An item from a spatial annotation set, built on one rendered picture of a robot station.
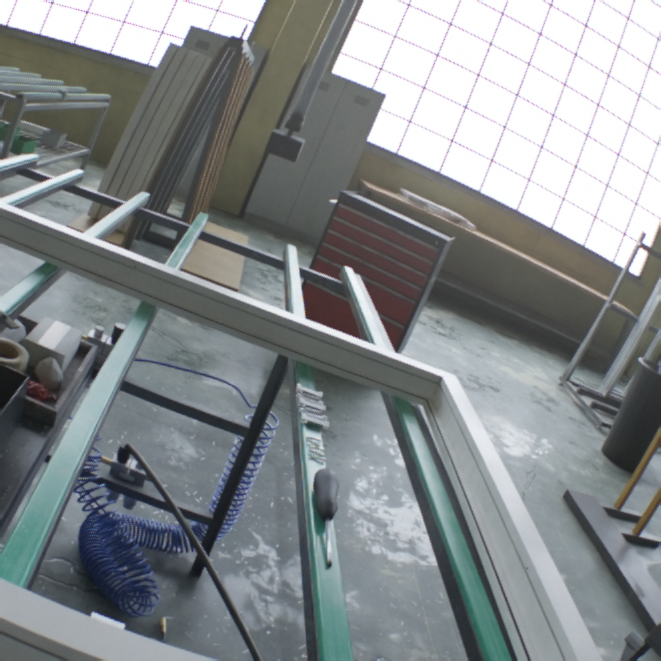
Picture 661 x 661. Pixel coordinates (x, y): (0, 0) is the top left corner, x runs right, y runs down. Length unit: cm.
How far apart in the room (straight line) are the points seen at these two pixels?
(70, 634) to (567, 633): 55
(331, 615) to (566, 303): 865
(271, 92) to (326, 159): 100
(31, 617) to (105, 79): 802
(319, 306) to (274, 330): 285
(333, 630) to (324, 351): 83
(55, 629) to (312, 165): 729
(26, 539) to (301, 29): 732
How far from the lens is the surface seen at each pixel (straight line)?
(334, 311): 425
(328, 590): 78
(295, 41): 773
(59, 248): 146
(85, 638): 52
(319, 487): 93
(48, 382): 151
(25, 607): 52
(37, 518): 72
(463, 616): 90
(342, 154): 765
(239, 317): 141
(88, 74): 844
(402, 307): 415
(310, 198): 767
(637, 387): 516
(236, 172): 773
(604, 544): 358
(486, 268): 871
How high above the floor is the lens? 132
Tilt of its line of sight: 15 degrees down
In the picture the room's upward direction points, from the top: 23 degrees clockwise
